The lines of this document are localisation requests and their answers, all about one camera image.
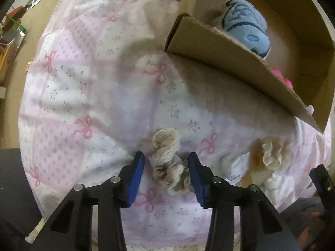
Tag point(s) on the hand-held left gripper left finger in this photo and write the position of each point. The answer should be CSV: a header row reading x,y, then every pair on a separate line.
x,y
134,177

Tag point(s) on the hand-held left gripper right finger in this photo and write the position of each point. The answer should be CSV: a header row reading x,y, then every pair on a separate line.
x,y
196,180

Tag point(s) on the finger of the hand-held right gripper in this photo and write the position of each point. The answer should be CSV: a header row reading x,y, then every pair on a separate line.
x,y
322,180

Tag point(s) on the beige lace scrunchie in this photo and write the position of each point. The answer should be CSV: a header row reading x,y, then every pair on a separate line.
x,y
168,159

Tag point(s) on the cream ruffled scrunchie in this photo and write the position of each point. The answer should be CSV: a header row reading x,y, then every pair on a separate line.
x,y
274,154

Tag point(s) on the pink plush toy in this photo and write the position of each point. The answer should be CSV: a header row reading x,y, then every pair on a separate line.
x,y
284,78

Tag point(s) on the cardboard box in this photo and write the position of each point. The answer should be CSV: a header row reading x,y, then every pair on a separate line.
x,y
264,41

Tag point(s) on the blue plush toy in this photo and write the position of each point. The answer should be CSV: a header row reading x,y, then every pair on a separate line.
x,y
247,27

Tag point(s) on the pink bow-print blanket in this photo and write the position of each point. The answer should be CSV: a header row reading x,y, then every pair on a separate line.
x,y
130,96

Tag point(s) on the red and green box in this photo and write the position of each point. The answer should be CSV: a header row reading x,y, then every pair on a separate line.
x,y
14,18

